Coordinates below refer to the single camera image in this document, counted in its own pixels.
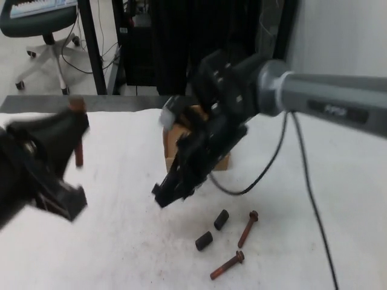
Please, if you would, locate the cardboard box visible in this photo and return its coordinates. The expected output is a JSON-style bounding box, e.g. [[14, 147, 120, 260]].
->
[[163, 104, 233, 173]]

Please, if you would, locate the black metal frame post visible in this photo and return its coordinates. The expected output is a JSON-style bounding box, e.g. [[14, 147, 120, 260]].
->
[[76, 0, 109, 95]]

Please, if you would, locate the copper-coloured flange bolt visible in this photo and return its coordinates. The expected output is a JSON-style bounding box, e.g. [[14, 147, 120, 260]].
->
[[70, 96, 86, 169], [237, 210, 259, 249], [209, 250, 246, 280]]

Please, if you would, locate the black cable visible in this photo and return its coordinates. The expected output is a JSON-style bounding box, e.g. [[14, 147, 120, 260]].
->
[[207, 110, 288, 196], [292, 112, 340, 290]]

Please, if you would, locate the office swivel chair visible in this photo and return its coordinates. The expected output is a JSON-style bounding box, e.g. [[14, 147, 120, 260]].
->
[[0, 0, 82, 95]]

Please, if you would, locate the black cylindrical sleeve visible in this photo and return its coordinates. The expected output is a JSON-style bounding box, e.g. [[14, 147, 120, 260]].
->
[[213, 208, 231, 231], [195, 230, 214, 252]]

